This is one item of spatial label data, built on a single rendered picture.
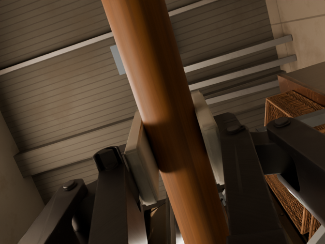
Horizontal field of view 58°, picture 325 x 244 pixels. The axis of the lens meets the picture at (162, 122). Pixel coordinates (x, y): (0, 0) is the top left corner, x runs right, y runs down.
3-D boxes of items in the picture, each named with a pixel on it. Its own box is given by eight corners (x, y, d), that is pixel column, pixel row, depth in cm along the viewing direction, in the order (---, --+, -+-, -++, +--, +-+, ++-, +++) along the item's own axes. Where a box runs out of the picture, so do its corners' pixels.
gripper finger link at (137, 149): (159, 203, 14) (144, 207, 14) (159, 145, 21) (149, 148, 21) (138, 148, 13) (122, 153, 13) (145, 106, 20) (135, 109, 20)
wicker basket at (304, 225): (365, 221, 127) (302, 238, 129) (305, 162, 180) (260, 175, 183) (354, 120, 112) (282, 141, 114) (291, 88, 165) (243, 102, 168)
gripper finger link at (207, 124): (200, 129, 13) (217, 125, 13) (189, 92, 19) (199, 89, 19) (217, 187, 14) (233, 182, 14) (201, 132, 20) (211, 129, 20)
